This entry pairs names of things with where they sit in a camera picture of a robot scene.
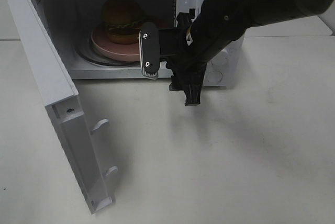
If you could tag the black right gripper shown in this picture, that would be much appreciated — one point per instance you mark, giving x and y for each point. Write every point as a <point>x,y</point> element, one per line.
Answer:
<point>188,64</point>

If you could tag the round white door-release button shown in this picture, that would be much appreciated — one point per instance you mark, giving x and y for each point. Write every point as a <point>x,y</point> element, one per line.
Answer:
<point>214,77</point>

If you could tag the burger with lettuce and cheese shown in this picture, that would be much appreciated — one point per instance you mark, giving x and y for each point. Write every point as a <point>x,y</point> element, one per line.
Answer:
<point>122,20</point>

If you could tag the pink round plate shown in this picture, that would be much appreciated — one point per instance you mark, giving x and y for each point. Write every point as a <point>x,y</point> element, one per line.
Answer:
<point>121,52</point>

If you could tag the white microwave door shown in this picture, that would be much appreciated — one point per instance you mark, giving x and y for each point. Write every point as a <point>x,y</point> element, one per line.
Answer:
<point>85,146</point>

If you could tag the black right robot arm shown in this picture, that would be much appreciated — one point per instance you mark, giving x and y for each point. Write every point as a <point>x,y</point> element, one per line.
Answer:
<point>219,23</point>

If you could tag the lower white timer knob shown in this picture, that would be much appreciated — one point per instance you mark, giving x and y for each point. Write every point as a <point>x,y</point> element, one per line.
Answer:
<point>221,58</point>

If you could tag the glass microwave turntable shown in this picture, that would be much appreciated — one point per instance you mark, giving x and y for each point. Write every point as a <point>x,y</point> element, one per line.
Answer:
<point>88,53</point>

